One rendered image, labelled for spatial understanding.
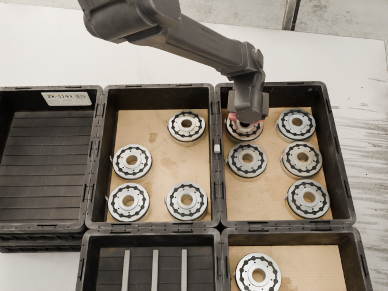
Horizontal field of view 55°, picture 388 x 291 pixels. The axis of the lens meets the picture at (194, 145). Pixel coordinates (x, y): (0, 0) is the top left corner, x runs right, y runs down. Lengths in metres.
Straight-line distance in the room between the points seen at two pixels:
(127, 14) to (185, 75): 0.88
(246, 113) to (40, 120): 0.62
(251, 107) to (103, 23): 0.41
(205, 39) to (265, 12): 2.02
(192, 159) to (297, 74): 0.55
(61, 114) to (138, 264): 0.50
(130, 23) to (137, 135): 0.61
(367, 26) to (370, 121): 1.46
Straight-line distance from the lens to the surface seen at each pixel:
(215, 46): 0.68
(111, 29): 0.50
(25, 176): 1.09
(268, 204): 0.97
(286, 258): 0.94
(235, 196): 0.97
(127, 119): 1.09
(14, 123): 1.20
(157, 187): 0.98
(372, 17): 2.81
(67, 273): 1.10
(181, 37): 0.57
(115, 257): 0.94
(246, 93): 0.81
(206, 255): 0.92
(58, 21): 1.63
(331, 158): 0.99
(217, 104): 0.98
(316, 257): 0.96
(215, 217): 0.84
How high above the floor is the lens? 1.73
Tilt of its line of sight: 61 degrees down
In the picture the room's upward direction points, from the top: 2 degrees counter-clockwise
